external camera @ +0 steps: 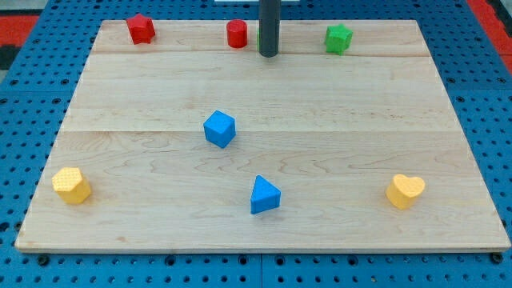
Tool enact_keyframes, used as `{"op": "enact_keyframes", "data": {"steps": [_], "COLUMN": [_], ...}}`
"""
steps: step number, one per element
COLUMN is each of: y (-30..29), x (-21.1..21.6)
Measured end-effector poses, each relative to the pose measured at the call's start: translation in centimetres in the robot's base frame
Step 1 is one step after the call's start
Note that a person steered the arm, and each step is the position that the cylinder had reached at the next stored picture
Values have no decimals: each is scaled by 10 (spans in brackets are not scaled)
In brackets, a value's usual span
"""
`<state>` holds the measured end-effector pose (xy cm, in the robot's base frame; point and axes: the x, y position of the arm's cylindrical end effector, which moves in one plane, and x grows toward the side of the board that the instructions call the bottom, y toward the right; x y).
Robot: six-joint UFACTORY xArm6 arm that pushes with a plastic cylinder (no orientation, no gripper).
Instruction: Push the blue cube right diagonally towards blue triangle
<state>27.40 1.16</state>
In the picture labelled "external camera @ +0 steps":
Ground red cylinder block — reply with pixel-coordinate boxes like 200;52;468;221
226;19;248;49

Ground blue triangle block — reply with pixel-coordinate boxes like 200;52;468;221
250;175;282;214

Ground wooden board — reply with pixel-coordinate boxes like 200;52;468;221
15;20;510;254

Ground red star block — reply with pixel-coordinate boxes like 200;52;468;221
126;14;156;45

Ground yellow hexagon block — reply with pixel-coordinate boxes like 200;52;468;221
51;167;92;205

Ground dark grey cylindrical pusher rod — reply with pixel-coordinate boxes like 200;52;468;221
258;0;280;58

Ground yellow heart block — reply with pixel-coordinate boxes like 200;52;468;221
385;174;426;210

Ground blue cube block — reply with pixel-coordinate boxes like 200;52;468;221
203;110;236;149

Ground green star block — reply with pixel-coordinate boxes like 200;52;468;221
324;24;353;55

